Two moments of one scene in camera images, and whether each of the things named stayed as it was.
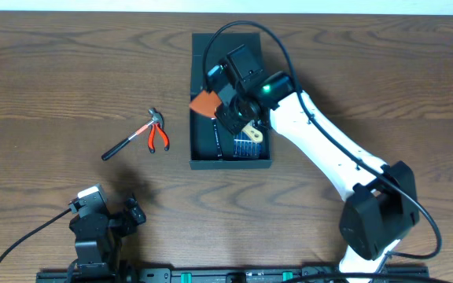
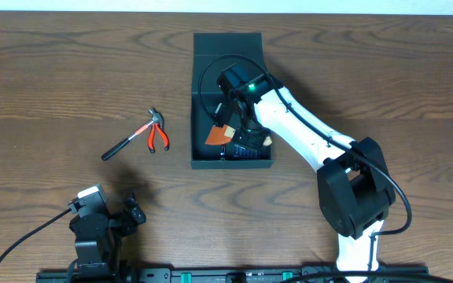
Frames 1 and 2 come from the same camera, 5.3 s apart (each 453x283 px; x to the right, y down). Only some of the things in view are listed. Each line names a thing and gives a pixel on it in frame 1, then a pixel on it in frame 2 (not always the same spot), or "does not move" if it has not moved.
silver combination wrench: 218,144 -> 222,153
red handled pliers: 150,137 does not move
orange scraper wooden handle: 205,104 -> 220,134
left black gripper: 128,217 does not move
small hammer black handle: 157,118 does not move
